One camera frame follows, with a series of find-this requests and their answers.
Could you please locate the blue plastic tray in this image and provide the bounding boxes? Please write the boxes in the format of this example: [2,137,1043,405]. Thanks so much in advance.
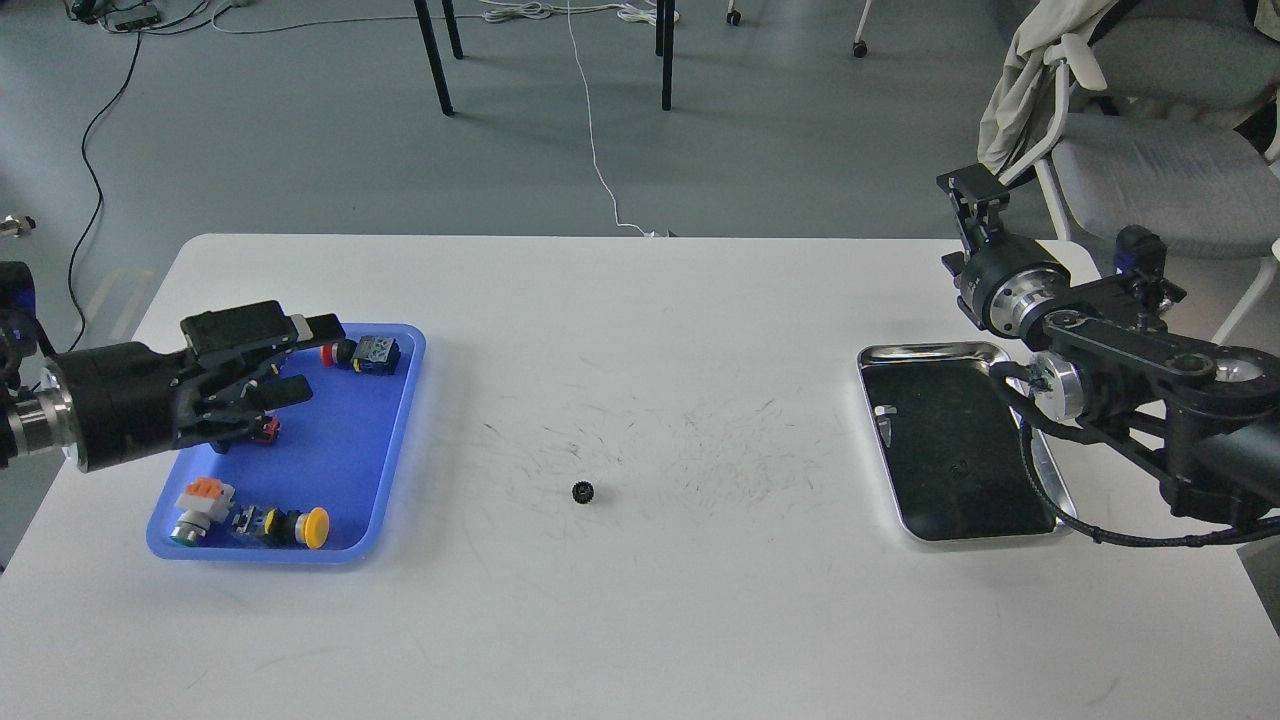
[145,323,428,565]

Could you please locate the silver orange push button switch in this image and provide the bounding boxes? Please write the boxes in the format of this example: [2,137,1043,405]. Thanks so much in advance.
[169,477,236,547]

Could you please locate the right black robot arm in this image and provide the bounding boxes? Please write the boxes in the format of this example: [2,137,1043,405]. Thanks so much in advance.
[936,164,1279,548]

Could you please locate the black table leg right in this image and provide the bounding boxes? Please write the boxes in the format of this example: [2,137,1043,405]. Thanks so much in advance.
[654,0,677,111]

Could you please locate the black power strip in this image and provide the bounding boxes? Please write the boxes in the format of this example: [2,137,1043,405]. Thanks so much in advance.
[63,1,163,33]

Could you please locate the steel tray with black liner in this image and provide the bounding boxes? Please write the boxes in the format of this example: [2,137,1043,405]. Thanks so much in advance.
[858,341,1074,548]

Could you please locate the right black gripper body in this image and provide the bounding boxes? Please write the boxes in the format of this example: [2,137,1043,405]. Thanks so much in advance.
[941,236,1071,337]

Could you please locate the beige jacket on chair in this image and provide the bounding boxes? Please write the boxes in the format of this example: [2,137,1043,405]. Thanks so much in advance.
[977,1,1114,174]

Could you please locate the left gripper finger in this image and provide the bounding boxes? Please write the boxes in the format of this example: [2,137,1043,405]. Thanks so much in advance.
[186,375,314,451]
[180,300,346,372]

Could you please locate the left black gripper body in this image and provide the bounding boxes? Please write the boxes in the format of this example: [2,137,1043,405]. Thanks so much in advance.
[45,341,216,471]

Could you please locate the black table leg left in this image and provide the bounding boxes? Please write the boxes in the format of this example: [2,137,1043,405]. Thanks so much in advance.
[412,0,465,117]

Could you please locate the black floor cable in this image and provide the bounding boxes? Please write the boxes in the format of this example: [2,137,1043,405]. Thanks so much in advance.
[67,29,146,351]

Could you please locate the yellow push button switch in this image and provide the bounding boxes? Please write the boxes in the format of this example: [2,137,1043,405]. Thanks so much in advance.
[229,505,332,550]

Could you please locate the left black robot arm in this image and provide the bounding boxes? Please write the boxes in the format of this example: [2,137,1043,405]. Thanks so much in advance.
[1,260,346,471]

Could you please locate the grey office chair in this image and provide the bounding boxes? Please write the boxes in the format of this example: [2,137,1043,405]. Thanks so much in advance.
[993,1,1277,345]

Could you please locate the black table leg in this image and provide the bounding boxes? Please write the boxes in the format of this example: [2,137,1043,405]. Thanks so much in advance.
[412,0,465,117]
[654,0,677,111]

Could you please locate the small black gear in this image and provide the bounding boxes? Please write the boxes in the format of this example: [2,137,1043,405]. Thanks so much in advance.
[571,480,595,503]

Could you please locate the red emergency stop switch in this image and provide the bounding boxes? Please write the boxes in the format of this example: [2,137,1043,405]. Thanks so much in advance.
[320,334,402,375]

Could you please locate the white floor cable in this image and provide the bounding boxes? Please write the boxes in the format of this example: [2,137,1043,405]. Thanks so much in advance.
[480,0,681,240]

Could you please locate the black push button switch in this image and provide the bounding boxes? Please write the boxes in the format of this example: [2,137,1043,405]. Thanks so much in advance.
[207,415,282,454]

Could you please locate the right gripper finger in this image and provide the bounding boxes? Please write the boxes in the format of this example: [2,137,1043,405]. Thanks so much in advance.
[936,165,1010,256]

